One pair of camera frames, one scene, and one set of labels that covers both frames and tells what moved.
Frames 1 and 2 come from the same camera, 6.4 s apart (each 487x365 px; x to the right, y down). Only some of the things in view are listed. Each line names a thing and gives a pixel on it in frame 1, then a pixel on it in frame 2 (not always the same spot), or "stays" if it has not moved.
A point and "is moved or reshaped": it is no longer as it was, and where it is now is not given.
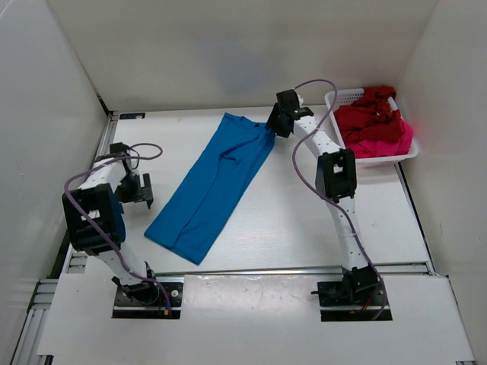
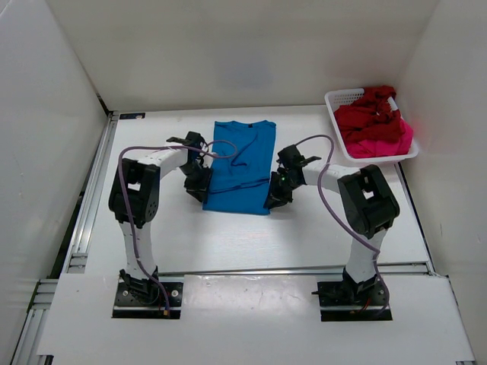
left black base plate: (168, 305) stays
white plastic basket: (340, 98) stays
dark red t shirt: (370, 116) stays
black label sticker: (132, 115) stays
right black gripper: (277, 122) → (278, 192)
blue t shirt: (209, 187) is moved or reshaped
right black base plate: (337, 306) stays
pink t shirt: (377, 148) stays
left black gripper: (144, 191) → (198, 182)
